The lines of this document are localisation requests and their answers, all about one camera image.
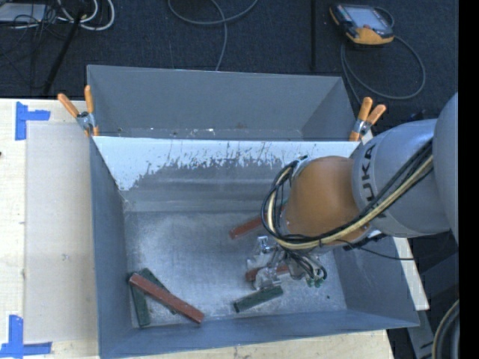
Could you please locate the red-brown flat block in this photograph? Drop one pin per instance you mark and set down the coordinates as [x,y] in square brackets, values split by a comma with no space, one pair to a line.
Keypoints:
[253,273]
[245,227]
[168,299]

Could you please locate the grey metal bin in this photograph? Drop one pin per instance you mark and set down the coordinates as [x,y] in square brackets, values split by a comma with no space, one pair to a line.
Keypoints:
[194,245]

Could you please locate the dark green flat block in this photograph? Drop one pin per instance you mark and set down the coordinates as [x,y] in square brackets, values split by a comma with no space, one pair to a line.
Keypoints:
[153,278]
[141,309]
[258,298]

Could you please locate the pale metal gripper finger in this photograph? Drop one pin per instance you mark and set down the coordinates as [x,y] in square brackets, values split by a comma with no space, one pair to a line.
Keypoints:
[266,278]
[258,254]

